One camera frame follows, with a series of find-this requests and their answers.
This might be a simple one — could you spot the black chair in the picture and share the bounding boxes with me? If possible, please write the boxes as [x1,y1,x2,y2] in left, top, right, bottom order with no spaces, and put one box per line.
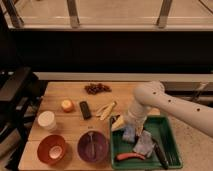
[0,67,38,160]

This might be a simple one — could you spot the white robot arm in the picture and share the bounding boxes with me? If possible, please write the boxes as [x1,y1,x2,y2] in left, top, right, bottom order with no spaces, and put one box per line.
[111,81,213,137]

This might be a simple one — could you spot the red bowl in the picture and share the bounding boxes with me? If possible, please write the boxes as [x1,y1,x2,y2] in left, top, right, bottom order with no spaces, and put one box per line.
[37,135,67,165]

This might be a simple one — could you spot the black rectangular bar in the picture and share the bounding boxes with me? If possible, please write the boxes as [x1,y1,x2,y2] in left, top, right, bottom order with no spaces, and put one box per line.
[79,101,91,120]

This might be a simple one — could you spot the white cup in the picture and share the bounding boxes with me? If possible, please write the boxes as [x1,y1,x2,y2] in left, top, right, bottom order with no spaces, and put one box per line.
[37,111,57,131]

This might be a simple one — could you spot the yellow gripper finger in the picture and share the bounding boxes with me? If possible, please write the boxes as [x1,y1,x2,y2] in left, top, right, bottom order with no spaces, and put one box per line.
[111,115,125,131]
[136,124,144,136]

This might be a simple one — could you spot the red carrot toy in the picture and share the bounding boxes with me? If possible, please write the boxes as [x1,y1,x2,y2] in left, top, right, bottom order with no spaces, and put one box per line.
[115,153,146,161]

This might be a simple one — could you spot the black handled knife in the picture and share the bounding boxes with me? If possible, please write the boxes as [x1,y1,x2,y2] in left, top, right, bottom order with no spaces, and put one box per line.
[154,142,168,169]

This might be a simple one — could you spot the wooden cutting board table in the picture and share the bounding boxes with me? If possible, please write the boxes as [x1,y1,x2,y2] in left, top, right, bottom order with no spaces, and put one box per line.
[18,82,137,171]

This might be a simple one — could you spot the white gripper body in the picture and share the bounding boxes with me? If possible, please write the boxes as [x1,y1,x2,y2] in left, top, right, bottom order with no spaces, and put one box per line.
[124,100,151,127]

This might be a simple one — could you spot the blue sponge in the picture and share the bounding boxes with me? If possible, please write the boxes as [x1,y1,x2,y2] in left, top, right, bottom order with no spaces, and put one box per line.
[122,125,136,143]

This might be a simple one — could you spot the orange apple toy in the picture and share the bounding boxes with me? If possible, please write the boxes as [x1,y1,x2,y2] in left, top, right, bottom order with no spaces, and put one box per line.
[61,99,74,112]

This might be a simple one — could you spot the dark red grapes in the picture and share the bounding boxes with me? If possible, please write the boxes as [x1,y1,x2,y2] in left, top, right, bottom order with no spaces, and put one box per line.
[84,83,111,95]

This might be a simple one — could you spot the metal fork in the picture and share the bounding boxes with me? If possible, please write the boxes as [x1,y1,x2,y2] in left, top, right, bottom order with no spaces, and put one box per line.
[88,131,95,158]

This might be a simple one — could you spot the green plastic tray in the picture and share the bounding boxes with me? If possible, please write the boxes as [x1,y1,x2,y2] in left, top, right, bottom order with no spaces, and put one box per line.
[110,115,183,170]

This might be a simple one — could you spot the small metal can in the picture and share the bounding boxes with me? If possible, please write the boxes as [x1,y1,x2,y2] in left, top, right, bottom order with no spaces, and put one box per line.
[111,115,120,124]

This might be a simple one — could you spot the grey cloth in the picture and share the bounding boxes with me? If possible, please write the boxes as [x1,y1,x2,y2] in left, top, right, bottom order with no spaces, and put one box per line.
[133,130,155,158]

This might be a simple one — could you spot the purple bowl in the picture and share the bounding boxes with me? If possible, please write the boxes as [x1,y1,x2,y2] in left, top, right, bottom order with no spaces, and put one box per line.
[77,131,109,163]

